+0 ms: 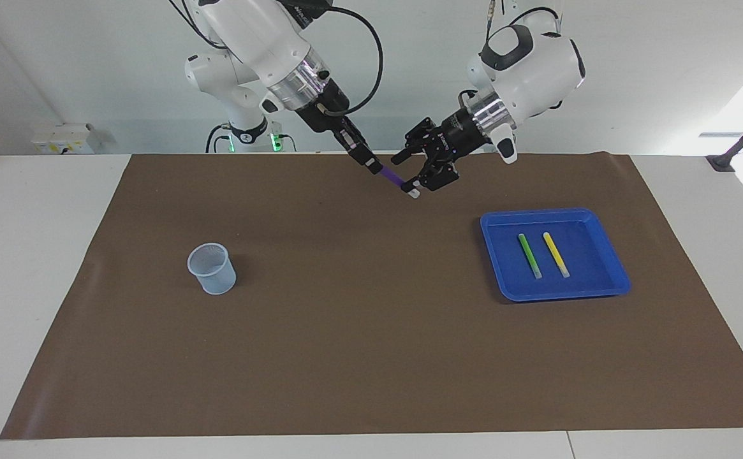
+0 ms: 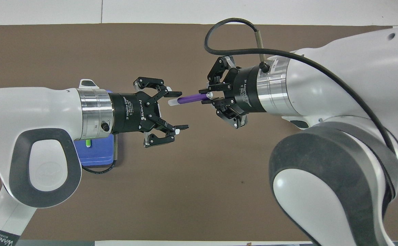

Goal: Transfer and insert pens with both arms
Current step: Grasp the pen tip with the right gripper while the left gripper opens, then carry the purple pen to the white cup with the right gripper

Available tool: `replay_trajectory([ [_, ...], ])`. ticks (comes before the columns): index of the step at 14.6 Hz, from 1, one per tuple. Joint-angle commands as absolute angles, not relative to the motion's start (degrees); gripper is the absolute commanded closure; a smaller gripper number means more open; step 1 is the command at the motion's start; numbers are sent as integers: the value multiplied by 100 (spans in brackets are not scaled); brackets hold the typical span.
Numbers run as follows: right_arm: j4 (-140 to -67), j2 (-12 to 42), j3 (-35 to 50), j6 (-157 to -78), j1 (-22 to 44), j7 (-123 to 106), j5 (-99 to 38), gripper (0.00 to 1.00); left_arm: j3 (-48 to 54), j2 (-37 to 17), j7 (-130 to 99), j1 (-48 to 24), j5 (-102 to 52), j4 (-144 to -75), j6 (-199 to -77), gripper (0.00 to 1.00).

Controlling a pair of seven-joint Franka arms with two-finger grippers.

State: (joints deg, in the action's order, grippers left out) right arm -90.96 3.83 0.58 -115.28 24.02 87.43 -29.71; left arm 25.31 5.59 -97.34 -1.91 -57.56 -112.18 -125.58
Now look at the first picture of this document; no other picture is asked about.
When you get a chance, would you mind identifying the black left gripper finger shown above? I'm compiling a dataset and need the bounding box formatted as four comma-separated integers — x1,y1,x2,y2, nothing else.
392,118,439,165
402,153,460,192

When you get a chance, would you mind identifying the translucent plastic cup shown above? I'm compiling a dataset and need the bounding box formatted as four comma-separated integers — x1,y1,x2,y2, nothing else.
187,242,237,295

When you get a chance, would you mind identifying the black stand with clamp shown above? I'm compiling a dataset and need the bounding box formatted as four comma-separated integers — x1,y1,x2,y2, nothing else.
706,102,743,173

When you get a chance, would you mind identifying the brown table mat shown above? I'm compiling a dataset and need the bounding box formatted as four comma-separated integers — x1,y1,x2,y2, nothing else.
0,153,743,441

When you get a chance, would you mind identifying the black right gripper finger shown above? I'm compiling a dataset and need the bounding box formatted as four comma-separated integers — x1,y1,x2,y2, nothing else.
344,127,385,176

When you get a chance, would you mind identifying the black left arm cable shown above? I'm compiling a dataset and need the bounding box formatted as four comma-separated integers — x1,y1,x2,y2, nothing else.
459,0,566,109

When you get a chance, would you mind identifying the yellow pen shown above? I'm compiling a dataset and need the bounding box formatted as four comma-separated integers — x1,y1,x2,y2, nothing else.
542,232,571,279

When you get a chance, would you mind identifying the green pen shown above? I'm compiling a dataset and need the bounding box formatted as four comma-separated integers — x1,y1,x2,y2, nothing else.
518,233,543,280

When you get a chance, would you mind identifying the purple pen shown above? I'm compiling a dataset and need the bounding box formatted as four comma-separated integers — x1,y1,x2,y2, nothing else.
381,166,422,200

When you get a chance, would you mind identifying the blue plastic tray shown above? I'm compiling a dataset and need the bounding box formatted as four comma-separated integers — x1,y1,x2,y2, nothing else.
480,208,632,302

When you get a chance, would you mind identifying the white wall socket box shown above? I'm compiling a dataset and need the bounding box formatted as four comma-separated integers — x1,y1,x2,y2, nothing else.
31,124,94,155

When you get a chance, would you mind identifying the black base cable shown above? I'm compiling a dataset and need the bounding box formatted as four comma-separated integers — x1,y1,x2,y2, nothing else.
205,123,235,154

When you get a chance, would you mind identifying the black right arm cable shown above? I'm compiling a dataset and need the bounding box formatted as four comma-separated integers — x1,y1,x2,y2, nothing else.
167,0,385,119

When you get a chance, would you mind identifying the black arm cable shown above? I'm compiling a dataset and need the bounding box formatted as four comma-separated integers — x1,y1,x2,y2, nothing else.
167,0,385,119
459,0,566,109

